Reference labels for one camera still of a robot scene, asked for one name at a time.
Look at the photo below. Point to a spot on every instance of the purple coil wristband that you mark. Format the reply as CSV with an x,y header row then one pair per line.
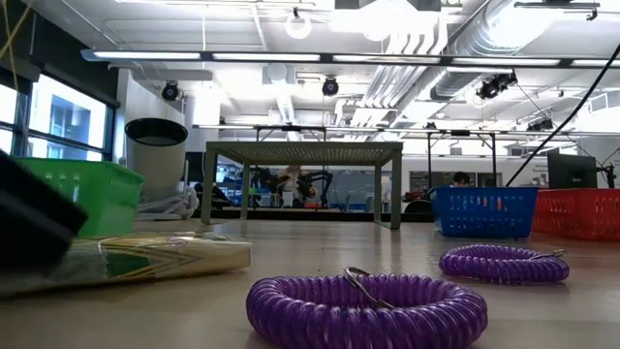
x,y
484,266
290,310

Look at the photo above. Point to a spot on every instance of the green perforated metal shelf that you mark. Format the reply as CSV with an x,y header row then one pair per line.
x,y
305,152

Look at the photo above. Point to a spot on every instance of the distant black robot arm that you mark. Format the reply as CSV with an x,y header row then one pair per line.
x,y
265,179
317,179

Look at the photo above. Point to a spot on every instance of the black ceiling spotlight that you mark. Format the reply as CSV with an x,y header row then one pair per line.
x,y
170,91
330,87

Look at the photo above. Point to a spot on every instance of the yellow green crayon box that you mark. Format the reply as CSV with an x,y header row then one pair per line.
x,y
169,257

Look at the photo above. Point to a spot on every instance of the silver ventilation duct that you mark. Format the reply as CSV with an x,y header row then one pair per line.
x,y
460,80

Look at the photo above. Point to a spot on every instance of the white globe pendant lamp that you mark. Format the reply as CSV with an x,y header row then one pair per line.
x,y
298,26

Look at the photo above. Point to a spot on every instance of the white cylinder with black top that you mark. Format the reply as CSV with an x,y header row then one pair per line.
x,y
155,165

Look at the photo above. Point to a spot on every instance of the linear ceiling light strip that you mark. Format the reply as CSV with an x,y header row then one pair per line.
x,y
387,58

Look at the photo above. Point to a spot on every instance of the black ceiling rail fixture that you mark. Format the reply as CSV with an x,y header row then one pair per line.
x,y
557,5

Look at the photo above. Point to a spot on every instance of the person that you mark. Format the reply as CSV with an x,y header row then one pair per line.
x,y
461,179
290,184

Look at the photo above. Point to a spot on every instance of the black track light cluster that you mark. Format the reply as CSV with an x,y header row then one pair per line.
x,y
540,126
494,86

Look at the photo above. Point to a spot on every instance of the black chair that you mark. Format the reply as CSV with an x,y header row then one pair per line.
x,y
416,206

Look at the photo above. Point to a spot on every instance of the black monitor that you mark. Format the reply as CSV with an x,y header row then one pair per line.
x,y
571,169

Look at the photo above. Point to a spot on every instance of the large window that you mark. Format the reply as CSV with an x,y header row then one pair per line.
x,y
68,116

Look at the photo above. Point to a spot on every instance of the distant black table frame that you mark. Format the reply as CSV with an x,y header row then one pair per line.
x,y
429,160

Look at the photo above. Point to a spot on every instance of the green plastic basket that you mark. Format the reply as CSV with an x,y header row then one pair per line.
x,y
106,194

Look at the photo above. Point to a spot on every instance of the red plastic basket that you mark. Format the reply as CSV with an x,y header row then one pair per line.
x,y
581,213

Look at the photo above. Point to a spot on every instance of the blue plastic basket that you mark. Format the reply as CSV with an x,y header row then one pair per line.
x,y
513,213

